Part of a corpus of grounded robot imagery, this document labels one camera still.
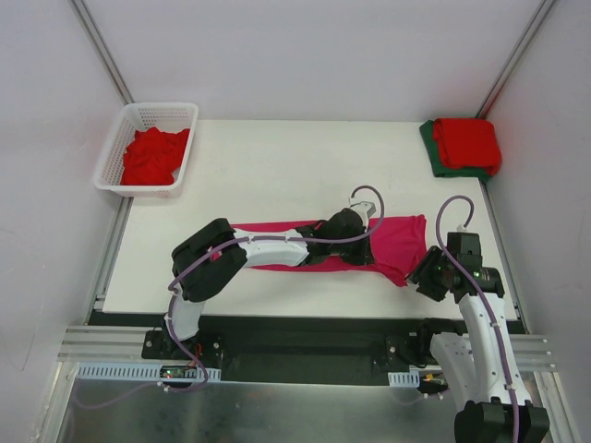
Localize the pink t shirt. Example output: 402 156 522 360
233 215 427 287

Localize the crumpled red t shirt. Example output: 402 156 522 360
120 127 189 186

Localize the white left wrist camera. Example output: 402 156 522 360
348 197 376 230

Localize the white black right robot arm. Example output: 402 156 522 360
407 232 549 442

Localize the folded green t shirt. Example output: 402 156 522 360
419 120 492 183

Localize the white slotted cable duct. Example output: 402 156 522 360
388 370 421 389
77 363 222 383

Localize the white plastic laundry basket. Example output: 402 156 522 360
93 102 199 198

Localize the right white slotted cable duct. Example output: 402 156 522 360
388 370 421 389

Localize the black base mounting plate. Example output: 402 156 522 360
140 313 467 384

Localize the folded red t shirt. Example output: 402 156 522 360
433 118 502 175

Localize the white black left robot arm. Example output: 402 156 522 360
163 201 376 359

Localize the left white slotted cable duct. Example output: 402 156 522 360
77 363 222 383

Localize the aluminium frame rail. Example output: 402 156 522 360
57 326 149 363

